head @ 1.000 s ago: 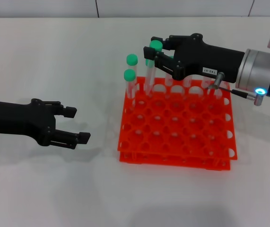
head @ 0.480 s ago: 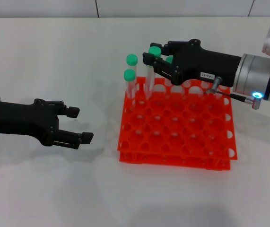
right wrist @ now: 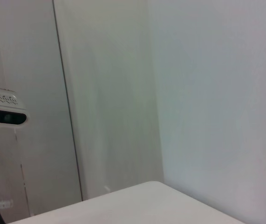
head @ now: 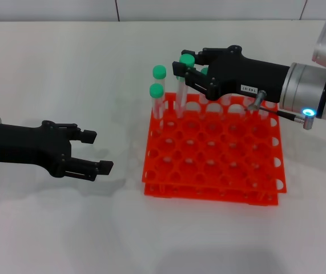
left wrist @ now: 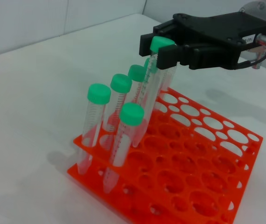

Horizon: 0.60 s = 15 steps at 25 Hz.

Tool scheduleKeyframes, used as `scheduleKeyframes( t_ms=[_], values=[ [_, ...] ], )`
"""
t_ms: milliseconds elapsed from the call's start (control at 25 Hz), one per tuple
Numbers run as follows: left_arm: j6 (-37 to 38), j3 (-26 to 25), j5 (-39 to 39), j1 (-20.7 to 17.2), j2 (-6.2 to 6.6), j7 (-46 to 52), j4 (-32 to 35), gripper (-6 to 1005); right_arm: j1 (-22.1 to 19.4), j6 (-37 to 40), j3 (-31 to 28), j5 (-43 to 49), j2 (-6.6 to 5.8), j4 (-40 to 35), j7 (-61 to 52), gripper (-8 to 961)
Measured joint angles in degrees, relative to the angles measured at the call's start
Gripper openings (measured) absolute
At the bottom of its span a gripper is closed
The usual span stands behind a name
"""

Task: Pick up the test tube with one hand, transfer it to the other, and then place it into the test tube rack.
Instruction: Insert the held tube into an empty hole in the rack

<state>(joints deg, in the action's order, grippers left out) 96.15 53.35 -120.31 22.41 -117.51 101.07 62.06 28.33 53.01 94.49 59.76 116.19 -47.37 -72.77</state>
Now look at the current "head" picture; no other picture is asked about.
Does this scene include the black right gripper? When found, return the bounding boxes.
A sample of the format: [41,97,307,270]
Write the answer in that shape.
[172,45,291,102]

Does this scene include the orange test tube rack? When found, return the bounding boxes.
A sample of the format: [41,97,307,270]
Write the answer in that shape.
[141,91,288,207]

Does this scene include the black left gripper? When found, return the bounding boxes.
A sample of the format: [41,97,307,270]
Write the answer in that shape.
[0,120,114,182]

